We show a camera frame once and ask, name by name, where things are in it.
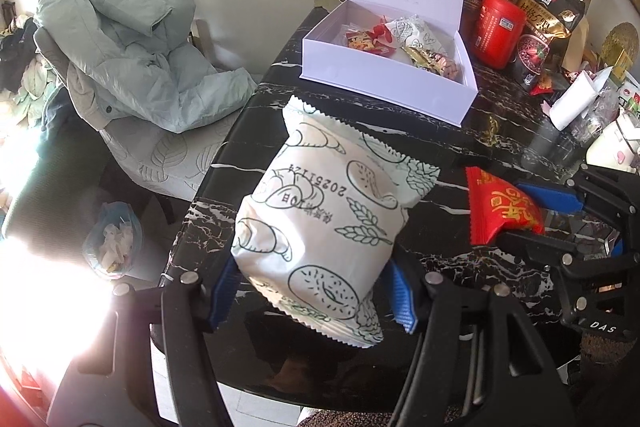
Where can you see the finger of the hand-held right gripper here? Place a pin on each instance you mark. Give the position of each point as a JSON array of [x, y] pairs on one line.
[[550, 198], [540, 243]]

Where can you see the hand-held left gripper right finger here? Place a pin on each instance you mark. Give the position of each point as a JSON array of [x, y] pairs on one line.
[[402, 302]]

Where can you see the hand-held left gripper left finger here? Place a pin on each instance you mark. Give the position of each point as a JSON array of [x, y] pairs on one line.
[[222, 302]]

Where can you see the red packet with gold print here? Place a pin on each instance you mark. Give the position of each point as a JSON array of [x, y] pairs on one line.
[[505, 209]]

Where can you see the white bread packet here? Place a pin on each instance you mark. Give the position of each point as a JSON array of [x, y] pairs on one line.
[[412, 32], [320, 207]]

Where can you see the gold candy wrapper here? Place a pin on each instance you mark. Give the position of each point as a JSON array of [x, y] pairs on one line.
[[425, 57]]

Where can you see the white gift box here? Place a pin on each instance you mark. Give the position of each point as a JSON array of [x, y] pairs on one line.
[[390, 92]]

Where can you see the small red candy wrapper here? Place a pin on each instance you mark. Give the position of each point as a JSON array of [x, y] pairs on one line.
[[381, 28]]

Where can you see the red cartoon snack packet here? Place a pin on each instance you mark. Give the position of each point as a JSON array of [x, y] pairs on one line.
[[365, 41]]

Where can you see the person's right forearm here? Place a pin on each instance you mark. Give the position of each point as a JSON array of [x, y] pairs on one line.
[[605, 347]]

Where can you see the clear plastic bag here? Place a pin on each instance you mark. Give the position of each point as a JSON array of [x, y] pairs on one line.
[[600, 117]]

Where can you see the red snack bag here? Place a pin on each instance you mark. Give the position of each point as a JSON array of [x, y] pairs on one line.
[[545, 85]]

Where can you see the person's brown fleece garment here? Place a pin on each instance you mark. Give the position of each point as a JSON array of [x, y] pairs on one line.
[[340, 418]]

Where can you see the green box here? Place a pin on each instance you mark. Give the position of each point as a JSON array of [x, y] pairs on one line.
[[627, 77]]

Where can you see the gold cereal bag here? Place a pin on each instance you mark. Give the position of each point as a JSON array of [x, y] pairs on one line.
[[537, 52]]

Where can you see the brown paper envelope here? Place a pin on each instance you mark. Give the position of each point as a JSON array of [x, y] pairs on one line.
[[580, 42]]

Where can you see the grey leaf pattern chair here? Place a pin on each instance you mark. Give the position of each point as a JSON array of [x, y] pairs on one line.
[[150, 157]]

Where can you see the gold round disc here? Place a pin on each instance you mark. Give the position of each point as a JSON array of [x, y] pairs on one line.
[[622, 42]]

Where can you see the red canister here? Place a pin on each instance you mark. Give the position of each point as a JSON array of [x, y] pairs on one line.
[[497, 32]]

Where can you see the dark green mesh chair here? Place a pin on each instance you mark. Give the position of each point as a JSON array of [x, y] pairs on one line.
[[55, 177]]

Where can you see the pale green puffer jacket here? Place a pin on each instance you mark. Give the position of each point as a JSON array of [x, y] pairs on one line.
[[130, 42]]

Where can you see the pile of clothes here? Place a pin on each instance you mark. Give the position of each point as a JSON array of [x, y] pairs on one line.
[[25, 77]]

